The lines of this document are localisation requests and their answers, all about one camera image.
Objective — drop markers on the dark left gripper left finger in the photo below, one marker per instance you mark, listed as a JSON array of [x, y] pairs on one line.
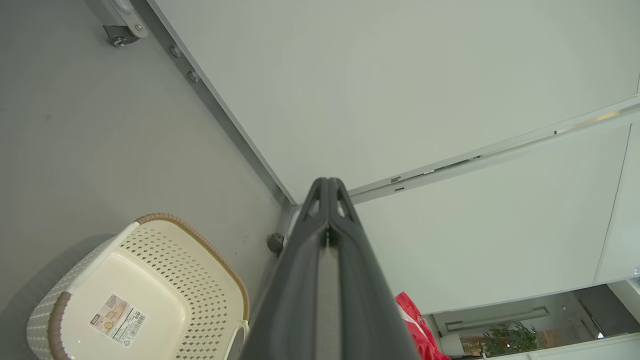
[[295, 300]]

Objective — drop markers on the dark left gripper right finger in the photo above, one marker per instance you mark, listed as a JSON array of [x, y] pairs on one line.
[[365, 310]]

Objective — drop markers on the red white-striped garment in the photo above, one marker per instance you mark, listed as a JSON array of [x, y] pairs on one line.
[[417, 325]]

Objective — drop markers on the pale perforated plastic laundry basket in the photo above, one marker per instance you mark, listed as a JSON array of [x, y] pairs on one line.
[[150, 280]]

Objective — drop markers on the printed basket label sticker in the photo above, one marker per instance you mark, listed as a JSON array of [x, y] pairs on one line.
[[118, 320]]

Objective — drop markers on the black caster wheel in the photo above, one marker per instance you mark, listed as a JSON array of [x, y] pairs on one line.
[[275, 242], [120, 36]]

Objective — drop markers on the green potted plant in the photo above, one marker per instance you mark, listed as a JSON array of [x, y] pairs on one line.
[[510, 339]]

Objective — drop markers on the silver metal frame leg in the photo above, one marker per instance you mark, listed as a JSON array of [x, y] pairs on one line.
[[127, 15], [294, 222]]

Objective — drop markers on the grey wall baseboard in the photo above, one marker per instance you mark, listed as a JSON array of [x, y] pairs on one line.
[[220, 110]]

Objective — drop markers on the metal wall rail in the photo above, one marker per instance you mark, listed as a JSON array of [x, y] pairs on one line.
[[500, 150]]

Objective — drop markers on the round grey wall bumper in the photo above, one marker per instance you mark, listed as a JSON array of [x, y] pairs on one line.
[[175, 50], [193, 76]]

